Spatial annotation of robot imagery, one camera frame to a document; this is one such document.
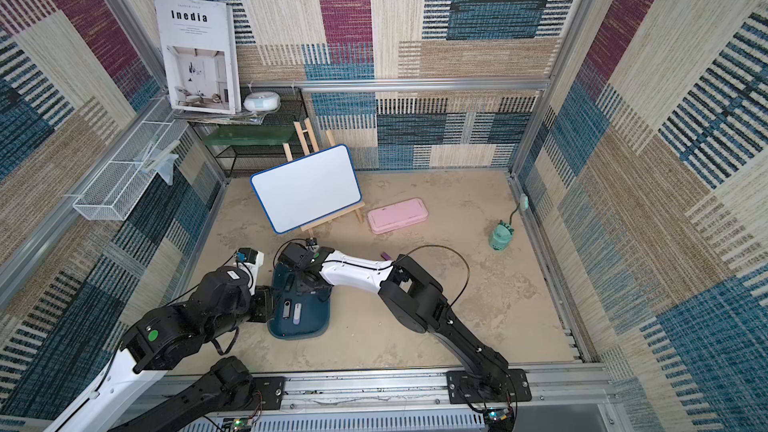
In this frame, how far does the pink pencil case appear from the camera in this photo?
104 cm

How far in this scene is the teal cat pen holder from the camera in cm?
95

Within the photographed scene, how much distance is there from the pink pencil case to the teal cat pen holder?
236 mm
